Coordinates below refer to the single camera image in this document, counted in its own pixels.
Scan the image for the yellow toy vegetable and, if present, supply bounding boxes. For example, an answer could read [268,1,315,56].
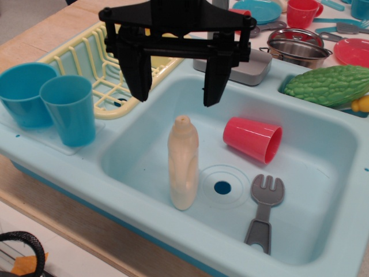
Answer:
[351,95,369,113]

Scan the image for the blue plate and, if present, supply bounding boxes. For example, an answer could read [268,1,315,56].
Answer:
[232,0,282,25]

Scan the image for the teal utensil handle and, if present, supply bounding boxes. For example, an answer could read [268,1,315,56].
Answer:
[315,27,337,33]

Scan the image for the grey plastic fork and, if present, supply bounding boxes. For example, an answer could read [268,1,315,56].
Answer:
[244,174,285,254]

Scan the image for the blue cup rear left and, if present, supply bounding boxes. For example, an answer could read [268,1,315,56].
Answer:
[1,62,59,129]

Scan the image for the grey spoon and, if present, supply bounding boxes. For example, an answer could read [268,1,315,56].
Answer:
[250,21,287,38]

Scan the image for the blue cup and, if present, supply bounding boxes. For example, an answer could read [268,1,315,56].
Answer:
[40,75,96,147]
[351,0,369,20]
[1,62,59,129]

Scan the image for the blue cup front left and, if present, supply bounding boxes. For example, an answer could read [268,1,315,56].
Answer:
[40,75,96,147]

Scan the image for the grey spatula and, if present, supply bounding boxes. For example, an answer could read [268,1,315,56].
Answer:
[336,22,369,34]

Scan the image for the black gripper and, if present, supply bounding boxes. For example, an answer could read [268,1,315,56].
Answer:
[99,1,256,107]

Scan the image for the red plate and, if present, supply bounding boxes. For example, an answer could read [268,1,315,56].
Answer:
[333,38,368,68]

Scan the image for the blue cup top right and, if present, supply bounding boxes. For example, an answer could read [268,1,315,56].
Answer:
[351,0,369,20]

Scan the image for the teal knife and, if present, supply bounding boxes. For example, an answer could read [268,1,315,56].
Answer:
[313,18,366,25]

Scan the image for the small red cup behind gripper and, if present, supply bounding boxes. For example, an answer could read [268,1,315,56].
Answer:
[224,9,256,36]

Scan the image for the cream detergent bottle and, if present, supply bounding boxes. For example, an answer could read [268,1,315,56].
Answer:
[167,115,199,211]

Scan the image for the green bitter gourd toy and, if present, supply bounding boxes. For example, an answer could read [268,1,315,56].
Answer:
[283,65,368,107]

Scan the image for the red plastic cup in sink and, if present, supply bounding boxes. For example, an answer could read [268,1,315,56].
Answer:
[223,117,283,164]

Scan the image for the steel pot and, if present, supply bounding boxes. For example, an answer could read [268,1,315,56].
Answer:
[259,39,333,69]

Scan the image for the red mug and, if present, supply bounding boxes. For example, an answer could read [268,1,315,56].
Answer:
[287,0,323,29]

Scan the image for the steel pot lid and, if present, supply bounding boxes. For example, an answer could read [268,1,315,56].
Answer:
[268,28,324,47]

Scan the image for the yellow drying rack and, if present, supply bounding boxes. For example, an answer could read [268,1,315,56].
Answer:
[37,21,185,121]

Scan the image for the grey ladle handle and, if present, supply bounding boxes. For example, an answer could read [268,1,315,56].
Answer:
[319,32,345,42]

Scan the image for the orange tape piece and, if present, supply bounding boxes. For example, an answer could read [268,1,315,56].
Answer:
[10,256,37,276]

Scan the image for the black braided cable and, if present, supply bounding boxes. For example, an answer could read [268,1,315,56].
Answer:
[0,231,47,277]

